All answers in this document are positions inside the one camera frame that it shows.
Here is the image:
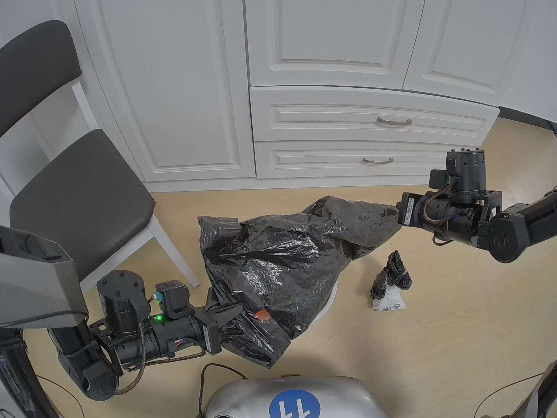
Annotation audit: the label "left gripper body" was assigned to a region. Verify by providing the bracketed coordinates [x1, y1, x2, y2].
[146, 309, 222, 360]

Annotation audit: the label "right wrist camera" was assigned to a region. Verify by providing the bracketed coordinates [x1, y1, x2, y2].
[428, 169, 457, 191]

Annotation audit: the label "white chair grey cushions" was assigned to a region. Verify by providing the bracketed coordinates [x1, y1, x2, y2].
[0, 20, 202, 290]

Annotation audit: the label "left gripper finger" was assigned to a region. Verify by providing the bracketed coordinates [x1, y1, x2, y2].
[209, 302, 244, 326]

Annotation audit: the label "black cable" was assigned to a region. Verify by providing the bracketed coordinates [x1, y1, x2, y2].
[26, 373, 84, 418]
[475, 372, 545, 418]
[197, 363, 249, 418]

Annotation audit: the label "white trash bin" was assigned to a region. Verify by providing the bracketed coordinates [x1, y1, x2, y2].
[310, 277, 340, 323]

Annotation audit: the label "crumpled black plastic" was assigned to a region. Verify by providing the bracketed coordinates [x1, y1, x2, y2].
[370, 250, 412, 300]

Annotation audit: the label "white wardrobe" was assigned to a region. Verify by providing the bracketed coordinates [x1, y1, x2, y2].
[50, 0, 540, 193]

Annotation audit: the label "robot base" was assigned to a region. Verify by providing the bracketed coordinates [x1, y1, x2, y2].
[205, 375, 384, 418]

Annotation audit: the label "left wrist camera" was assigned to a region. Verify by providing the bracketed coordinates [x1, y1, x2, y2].
[154, 279, 192, 319]

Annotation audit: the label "black plastic bag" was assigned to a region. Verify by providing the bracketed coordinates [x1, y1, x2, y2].
[198, 195, 403, 369]

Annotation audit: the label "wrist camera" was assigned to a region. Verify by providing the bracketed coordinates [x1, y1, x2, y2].
[154, 279, 192, 319]
[428, 169, 457, 191]

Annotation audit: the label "white printed paper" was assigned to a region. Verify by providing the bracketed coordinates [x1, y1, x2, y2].
[372, 287, 408, 311]

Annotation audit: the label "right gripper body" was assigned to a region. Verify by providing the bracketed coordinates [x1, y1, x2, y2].
[398, 191, 477, 239]

